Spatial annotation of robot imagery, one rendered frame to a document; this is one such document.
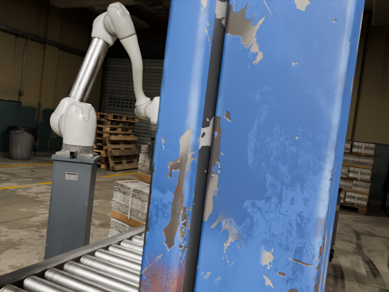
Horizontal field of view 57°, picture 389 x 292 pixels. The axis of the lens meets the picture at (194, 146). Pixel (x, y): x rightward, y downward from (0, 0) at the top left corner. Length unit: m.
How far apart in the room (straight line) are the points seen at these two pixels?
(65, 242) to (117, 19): 1.18
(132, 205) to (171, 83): 2.00
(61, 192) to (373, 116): 7.65
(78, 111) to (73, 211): 0.50
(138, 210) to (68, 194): 0.42
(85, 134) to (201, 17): 1.72
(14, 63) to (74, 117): 7.74
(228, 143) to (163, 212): 0.04
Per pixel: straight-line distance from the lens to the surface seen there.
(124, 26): 2.06
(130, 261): 1.14
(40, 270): 1.06
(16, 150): 9.04
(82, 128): 1.86
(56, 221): 1.94
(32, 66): 9.88
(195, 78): 0.16
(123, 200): 2.23
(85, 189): 1.88
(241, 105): 0.15
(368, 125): 8.78
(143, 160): 2.34
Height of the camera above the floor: 1.22
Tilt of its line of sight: 3 degrees down
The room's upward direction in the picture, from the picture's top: 7 degrees clockwise
